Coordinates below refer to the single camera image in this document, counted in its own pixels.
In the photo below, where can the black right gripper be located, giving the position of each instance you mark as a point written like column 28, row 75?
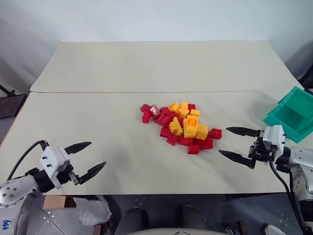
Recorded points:
column 260, row 151

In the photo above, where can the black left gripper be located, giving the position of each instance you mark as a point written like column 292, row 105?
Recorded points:
column 65, row 175

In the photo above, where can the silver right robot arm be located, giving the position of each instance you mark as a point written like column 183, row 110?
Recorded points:
column 299, row 159

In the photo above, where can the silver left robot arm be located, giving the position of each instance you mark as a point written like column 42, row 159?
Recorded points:
column 14, row 189

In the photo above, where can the brown cardboard box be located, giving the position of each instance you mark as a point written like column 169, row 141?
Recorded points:
column 55, row 202

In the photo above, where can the teal plastic bin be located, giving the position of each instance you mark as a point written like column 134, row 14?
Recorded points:
column 291, row 117

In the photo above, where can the red building block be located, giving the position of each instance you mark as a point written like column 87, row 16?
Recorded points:
column 215, row 133
column 165, row 110
column 207, row 144
column 160, row 119
column 146, row 107
column 185, row 141
column 146, row 118
column 191, row 106
column 194, row 149
column 173, row 139
column 164, row 132

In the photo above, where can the clear plastic bag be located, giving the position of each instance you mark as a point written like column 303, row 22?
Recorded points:
column 91, row 210

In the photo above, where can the dark rounded shape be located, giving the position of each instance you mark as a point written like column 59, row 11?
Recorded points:
column 134, row 220
column 194, row 218

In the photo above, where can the pink plastic toy brick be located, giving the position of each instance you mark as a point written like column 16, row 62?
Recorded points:
column 154, row 109

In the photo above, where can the black mesh panel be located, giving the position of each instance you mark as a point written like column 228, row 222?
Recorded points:
column 11, row 105

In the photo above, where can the small white object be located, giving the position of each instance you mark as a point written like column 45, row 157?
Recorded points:
column 274, row 230

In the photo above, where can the black stand leg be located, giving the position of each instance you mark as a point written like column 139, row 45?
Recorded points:
column 6, row 90

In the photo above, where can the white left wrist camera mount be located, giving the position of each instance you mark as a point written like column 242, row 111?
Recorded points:
column 54, row 157

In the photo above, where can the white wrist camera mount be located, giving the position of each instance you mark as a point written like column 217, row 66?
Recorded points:
column 54, row 157
column 275, row 137

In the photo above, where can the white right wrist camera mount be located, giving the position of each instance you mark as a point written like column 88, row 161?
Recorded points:
column 275, row 137

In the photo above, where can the dark object by wall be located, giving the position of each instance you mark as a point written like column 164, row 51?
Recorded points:
column 306, row 63

